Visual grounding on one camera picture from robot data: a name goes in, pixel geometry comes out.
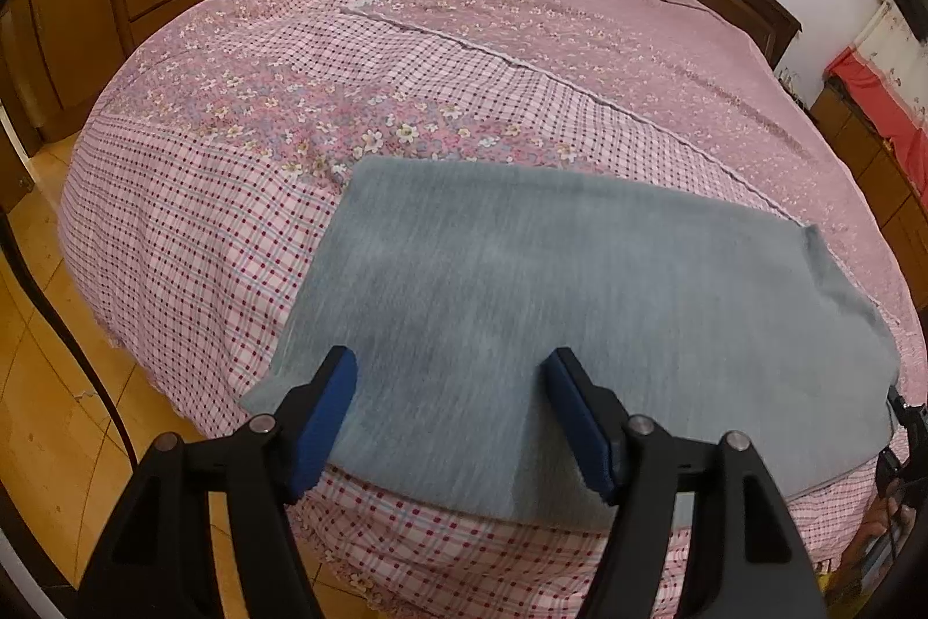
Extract person's right hand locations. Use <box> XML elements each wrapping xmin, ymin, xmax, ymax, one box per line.
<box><xmin>850</xmin><ymin>494</ymin><xmax>913</xmax><ymax>591</ymax></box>

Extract pink floral checked bed cover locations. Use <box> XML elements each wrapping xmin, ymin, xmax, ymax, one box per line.
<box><xmin>58</xmin><ymin>0</ymin><xmax>922</xmax><ymax>613</ymax></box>

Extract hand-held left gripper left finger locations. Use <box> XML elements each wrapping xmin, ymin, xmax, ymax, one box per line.
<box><xmin>76</xmin><ymin>345</ymin><xmax>360</xmax><ymax>619</ymax></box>

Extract red and white curtain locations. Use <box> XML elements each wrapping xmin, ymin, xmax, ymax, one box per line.
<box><xmin>830</xmin><ymin>0</ymin><xmax>928</xmax><ymax>192</ymax></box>

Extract black cable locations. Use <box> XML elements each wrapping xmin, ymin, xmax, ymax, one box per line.
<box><xmin>0</xmin><ymin>213</ymin><xmax>139</xmax><ymax>468</ymax></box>

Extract low wooden cabinet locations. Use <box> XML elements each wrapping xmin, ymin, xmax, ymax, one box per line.
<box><xmin>808</xmin><ymin>75</ymin><xmax>928</xmax><ymax>272</ymax></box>

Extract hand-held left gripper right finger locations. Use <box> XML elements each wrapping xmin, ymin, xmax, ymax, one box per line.
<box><xmin>545</xmin><ymin>347</ymin><xmax>829</xmax><ymax>619</ymax></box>

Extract grey pants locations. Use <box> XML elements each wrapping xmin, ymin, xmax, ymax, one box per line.
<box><xmin>239</xmin><ymin>155</ymin><xmax>902</xmax><ymax>515</ymax></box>

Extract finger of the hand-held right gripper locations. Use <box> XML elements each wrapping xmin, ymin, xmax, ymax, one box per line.
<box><xmin>886</xmin><ymin>387</ymin><xmax>928</xmax><ymax>442</ymax></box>
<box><xmin>873</xmin><ymin>445</ymin><xmax>911</xmax><ymax>500</ymax></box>

